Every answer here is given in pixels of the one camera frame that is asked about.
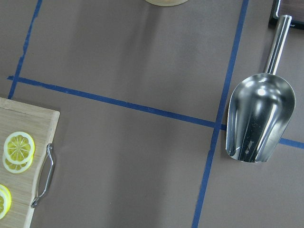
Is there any single lemon slice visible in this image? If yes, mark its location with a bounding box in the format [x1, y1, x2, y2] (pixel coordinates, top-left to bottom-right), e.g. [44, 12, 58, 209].
[0, 184, 12, 219]

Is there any steel scoop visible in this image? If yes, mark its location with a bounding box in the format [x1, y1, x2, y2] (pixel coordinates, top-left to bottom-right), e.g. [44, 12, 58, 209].
[226, 15, 296, 163]

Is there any lemon slice stack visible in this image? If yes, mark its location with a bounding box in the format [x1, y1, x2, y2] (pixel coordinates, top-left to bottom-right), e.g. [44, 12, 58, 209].
[2, 155, 33, 174]
[4, 132, 35, 164]

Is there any bamboo cutting board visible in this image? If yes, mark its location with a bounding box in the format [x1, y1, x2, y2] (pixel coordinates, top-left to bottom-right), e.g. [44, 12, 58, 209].
[0, 98, 60, 228]

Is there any lemon slice lower stack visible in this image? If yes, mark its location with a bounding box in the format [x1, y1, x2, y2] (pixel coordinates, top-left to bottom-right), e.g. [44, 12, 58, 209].
[2, 155, 33, 174]

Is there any lemon slice upper stack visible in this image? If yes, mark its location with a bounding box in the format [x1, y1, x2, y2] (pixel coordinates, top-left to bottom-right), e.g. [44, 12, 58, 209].
[4, 132, 35, 164]

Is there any wooden mug tree stand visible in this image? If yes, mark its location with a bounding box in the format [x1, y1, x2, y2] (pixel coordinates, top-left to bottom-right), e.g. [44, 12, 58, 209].
[145, 0, 188, 7]

